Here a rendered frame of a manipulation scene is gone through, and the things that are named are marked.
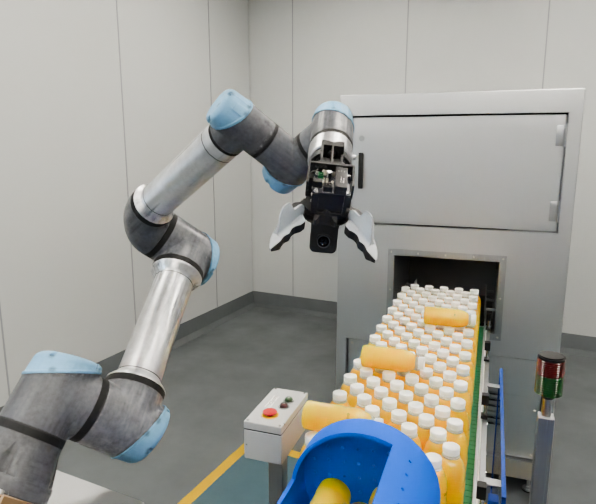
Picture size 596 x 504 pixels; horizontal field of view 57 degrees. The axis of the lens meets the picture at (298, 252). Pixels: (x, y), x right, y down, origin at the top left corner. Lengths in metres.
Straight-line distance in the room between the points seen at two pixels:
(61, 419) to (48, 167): 3.08
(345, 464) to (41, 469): 0.56
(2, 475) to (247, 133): 0.66
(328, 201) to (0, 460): 0.63
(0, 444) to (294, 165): 0.66
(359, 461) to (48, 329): 3.17
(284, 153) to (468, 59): 4.29
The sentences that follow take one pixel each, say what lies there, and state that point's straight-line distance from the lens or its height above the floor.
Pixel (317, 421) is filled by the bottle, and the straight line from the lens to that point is 1.35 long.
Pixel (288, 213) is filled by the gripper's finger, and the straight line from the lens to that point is 0.80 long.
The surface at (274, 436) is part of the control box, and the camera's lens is 1.39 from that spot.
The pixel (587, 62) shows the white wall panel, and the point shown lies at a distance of 5.13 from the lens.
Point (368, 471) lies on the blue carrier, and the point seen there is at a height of 1.12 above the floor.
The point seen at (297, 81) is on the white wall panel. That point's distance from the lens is 5.71.
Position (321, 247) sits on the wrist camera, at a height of 1.60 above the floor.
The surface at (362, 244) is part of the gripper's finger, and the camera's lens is 0.81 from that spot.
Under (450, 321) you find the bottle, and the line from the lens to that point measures 2.13.
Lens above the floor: 1.77
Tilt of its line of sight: 11 degrees down
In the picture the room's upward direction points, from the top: straight up
